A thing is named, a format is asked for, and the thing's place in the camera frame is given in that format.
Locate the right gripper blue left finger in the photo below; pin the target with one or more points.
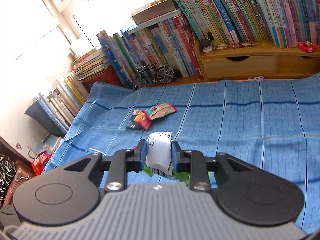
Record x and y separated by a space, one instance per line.
135 158

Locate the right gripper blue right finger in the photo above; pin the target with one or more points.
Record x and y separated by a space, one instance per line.
181 159

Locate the white printed paper wrapper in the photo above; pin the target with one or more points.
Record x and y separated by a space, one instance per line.
158 158

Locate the rice snack packet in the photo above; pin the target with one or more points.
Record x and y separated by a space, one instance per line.
160 111

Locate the stack of flat books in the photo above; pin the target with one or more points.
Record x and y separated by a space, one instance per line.
91 64

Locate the green plastic wrapper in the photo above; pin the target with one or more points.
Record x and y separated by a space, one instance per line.
166 178

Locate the dark colourful snack wrapper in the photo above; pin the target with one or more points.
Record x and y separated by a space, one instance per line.
140 120

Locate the miniature black bicycle model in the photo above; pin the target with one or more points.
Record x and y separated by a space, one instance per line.
150 74

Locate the red storage box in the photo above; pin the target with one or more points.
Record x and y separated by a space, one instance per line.
108 76

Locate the red plastic bag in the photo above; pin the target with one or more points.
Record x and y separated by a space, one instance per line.
40 162

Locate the blue striped tablecloth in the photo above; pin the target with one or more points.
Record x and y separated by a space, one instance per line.
273 125

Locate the dark blue waste bin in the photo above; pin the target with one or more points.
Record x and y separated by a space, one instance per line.
40 112

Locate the pink rose gold suitcase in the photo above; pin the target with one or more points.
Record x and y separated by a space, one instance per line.
23 173

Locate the small cat figurine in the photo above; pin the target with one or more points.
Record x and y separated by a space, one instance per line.
207 44

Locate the wooden desk drawer organizer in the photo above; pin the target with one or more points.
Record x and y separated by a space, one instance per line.
264 59

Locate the red book thick spine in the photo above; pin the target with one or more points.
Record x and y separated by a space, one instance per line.
184 33

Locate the red small toy on shelf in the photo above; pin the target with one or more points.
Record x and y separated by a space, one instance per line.
307 47

